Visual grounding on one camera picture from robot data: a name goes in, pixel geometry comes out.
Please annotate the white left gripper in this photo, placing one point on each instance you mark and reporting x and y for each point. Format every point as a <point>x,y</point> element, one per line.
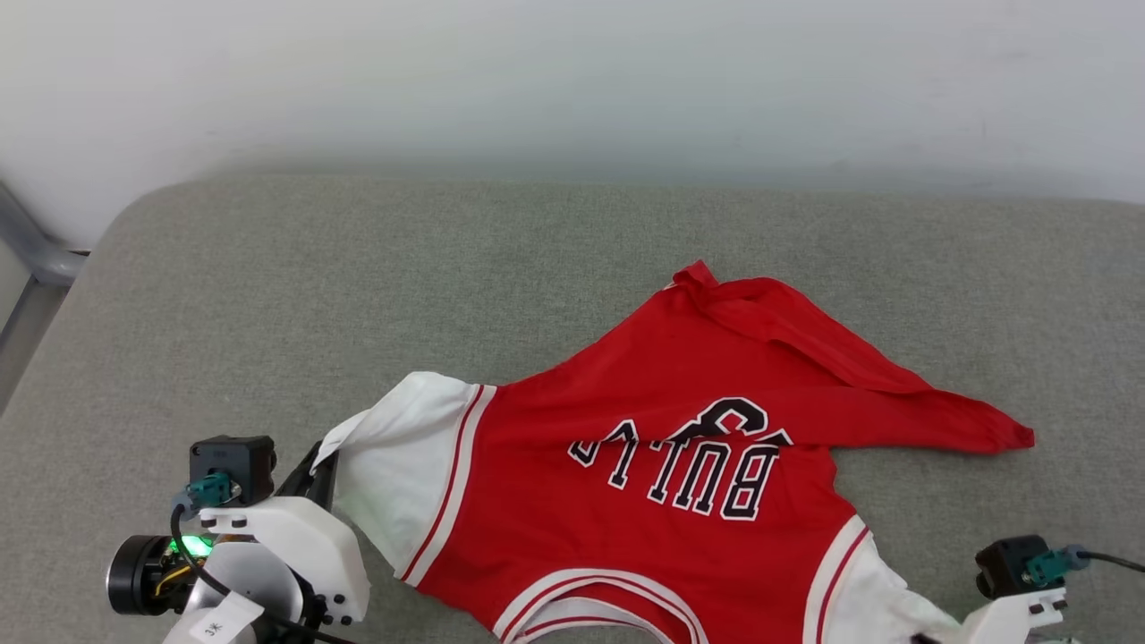
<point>304,546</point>

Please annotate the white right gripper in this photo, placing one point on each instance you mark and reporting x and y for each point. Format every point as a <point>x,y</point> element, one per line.
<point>1011,622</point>

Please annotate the red and white basketball jersey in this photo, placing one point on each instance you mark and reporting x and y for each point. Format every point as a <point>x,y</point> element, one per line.
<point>644,411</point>

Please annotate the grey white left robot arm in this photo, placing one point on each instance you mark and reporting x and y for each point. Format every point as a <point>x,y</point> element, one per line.
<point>259,581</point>

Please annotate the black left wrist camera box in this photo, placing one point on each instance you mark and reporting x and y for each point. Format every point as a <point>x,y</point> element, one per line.
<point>234,465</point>

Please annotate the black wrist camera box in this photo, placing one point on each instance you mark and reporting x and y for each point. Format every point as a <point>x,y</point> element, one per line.
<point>1006,565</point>
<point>234,465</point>

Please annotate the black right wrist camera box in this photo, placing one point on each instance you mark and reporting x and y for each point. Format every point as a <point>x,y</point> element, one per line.
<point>1006,565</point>

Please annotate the grey metal frame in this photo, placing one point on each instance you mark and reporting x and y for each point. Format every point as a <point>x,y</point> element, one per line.
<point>36,259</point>

